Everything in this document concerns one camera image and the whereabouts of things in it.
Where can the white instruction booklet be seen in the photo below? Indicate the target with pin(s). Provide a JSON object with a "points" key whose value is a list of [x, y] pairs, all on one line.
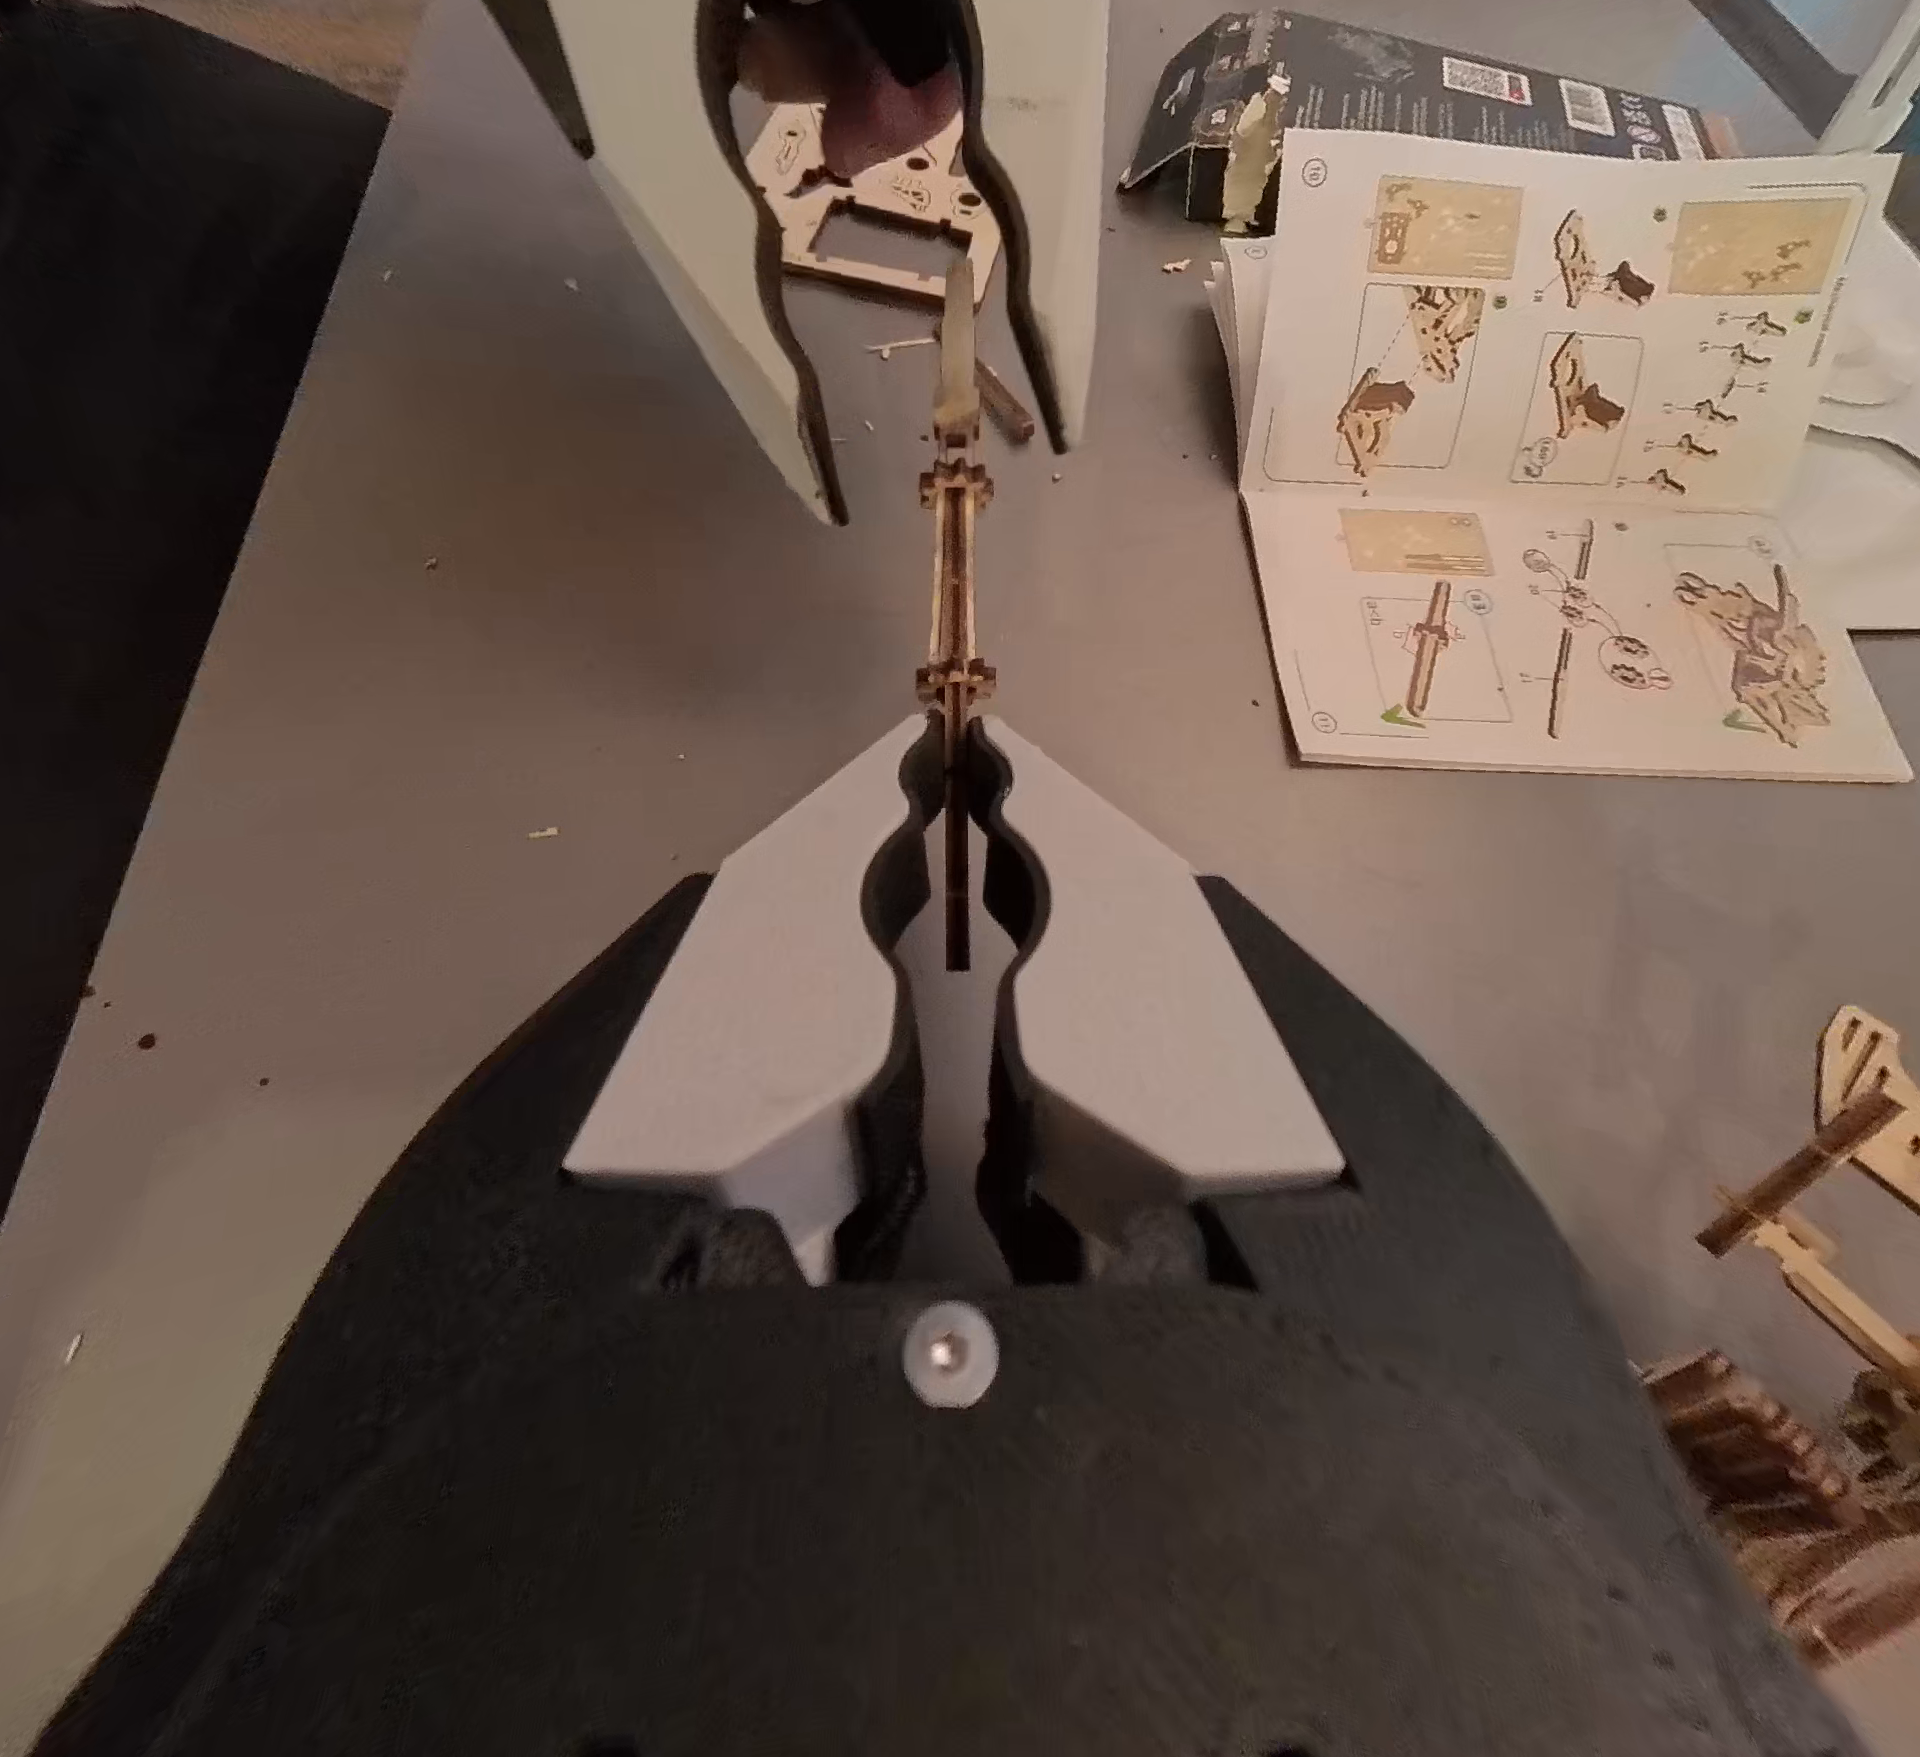
{"points": [[1501, 618]]}

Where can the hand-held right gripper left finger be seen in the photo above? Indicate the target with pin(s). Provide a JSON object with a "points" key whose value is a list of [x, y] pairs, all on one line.
{"points": [[720, 1037]]}

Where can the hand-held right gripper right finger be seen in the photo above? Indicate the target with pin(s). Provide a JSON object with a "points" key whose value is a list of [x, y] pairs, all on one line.
{"points": [[1169, 1037]]}

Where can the person's left hand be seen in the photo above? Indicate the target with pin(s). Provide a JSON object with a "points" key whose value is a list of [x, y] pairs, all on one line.
{"points": [[886, 119]]}

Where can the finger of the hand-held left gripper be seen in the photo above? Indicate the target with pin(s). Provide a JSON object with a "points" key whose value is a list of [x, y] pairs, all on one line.
{"points": [[1049, 62], [629, 17]]}

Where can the long wooden model shaft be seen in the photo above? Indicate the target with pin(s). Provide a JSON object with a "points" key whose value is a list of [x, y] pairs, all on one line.
{"points": [[949, 556]]}

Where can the black cardboard box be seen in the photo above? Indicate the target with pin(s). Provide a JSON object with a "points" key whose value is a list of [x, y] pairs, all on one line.
{"points": [[1395, 76]]}

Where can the person's black clothing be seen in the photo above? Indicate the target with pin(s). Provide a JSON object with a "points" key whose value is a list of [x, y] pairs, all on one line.
{"points": [[165, 513]]}

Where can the wooden model frame assembly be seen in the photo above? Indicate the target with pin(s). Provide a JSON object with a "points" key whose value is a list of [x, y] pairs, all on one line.
{"points": [[1851, 1082]]}

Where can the white plastic object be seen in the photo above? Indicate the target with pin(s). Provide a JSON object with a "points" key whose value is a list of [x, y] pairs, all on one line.
{"points": [[1876, 90]]}

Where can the short brown wooden stick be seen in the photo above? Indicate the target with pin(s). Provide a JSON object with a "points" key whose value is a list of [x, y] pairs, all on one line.
{"points": [[1008, 403]]}

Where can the white paper sheet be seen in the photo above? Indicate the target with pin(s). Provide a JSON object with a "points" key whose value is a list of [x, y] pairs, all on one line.
{"points": [[1876, 527]]}

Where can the wooden cut-out sheet frame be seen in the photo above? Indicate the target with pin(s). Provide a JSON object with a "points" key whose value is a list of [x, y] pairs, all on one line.
{"points": [[869, 269]]}

